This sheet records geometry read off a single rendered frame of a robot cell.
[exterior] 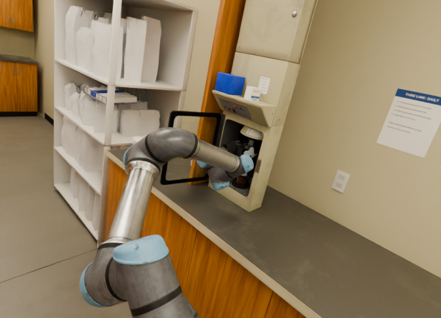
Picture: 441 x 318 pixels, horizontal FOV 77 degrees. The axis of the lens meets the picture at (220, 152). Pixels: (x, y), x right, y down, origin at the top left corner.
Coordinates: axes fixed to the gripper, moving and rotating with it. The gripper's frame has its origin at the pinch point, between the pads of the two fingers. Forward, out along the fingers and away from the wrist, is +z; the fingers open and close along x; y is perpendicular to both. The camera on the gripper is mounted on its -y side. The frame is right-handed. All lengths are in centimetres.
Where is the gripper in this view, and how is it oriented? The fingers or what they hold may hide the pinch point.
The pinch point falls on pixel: (248, 151)
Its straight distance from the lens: 152.3
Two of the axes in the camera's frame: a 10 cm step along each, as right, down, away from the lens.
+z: 6.9, -1.6, 7.0
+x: -7.0, -3.5, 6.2
